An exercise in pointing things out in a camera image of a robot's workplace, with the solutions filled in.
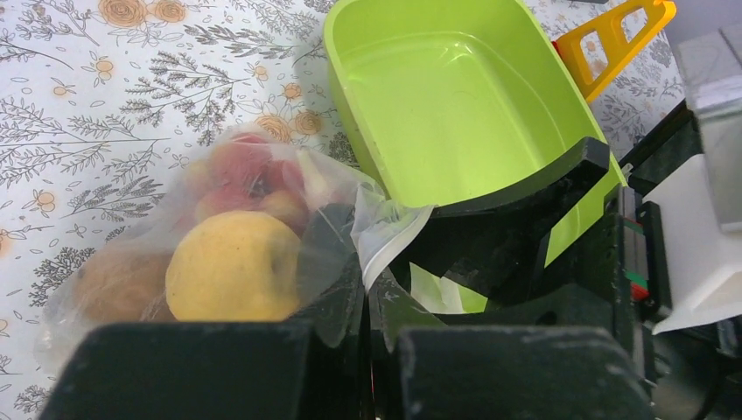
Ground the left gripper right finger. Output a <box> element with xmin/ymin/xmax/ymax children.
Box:
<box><xmin>368</xmin><ymin>268</ymin><xmax>445</xmax><ymax>352</ymax></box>

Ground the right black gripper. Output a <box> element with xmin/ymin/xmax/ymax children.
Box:
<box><xmin>390</xmin><ymin>136</ymin><xmax>741</xmax><ymax>419</ymax></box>

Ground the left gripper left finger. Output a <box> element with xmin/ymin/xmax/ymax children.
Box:
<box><xmin>288</xmin><ymin>251</ymin><xmax>365</xmax><ymax>347</ymax></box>

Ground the yellow lemon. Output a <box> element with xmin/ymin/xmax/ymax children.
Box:
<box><xmin>165</xmin><ymin>211</ymin><xmax>300</xmax><ymax>321</ymax></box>

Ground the clear zip top bag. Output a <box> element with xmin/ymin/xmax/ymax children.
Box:
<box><xmin>34</xmin><ymin>126</ymin><xmax>433</xmax><ymax>375</ymax></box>

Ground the red pomegranate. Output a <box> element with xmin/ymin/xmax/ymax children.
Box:
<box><xmin>185</xmin><ymin>133</ymin><xmax>309</xmax><ymax>235</ymax></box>

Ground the brown kiwi potato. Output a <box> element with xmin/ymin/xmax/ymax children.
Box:
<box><xmin>73</xmin><ymin>248</ymin><xmax>175</xmax><ymax>323</ymax></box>

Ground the dark green avocado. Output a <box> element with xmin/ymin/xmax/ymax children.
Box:
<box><xmin>297</xmin><ymin>203</ymin><xmax>360</xmax><ymax>305</ymax></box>

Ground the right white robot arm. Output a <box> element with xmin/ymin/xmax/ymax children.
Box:
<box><xmin>372</xmin><ymin>23</ymin><xmax>741</xmax><ymax>419</ymax></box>

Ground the black open case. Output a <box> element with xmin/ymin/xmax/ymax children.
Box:
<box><xmin>619</xmin><ymin>100</ymin><xmax>704</xmax><ymax>196</ymax></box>

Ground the yellow blue brick tower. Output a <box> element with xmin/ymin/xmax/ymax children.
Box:
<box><xmin>552</xmin><ymin>0</ymin><xmax>677</xmax><ymax>102</ymax></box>

